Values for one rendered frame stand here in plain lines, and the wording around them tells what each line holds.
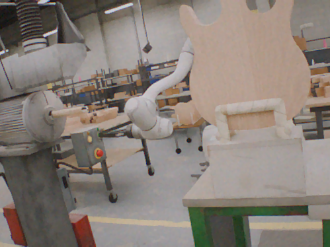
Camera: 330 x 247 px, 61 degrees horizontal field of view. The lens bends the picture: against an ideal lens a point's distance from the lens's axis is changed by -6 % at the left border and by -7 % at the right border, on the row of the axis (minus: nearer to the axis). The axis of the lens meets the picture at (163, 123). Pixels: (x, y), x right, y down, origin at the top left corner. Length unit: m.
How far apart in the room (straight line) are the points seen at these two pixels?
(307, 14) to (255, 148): 11.35
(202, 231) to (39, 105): 0.92
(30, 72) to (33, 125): 0.26
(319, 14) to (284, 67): 11.30
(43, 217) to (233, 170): 1.09
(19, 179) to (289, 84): 1.34
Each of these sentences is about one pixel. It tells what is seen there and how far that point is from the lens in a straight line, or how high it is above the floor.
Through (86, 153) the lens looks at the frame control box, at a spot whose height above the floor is 1.00.
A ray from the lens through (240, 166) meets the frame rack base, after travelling 0.89.
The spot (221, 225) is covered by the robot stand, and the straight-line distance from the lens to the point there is 2.00.
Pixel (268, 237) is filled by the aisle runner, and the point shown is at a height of 0.00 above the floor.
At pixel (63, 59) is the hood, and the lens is 1.22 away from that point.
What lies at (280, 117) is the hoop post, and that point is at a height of 1.16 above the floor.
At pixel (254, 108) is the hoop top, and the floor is 1.19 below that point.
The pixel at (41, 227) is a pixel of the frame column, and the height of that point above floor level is 0.69.
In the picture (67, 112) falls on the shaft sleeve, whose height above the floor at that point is 1.25.
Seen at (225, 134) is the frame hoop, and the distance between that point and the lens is 0.88.
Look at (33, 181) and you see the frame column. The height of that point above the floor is 0.94.
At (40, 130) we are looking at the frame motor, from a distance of 1.46.
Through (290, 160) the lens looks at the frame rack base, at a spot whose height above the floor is 1.04.
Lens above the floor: 1.32
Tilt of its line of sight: 9 degrees down
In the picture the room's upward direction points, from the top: 11 degrees counter-clockwise
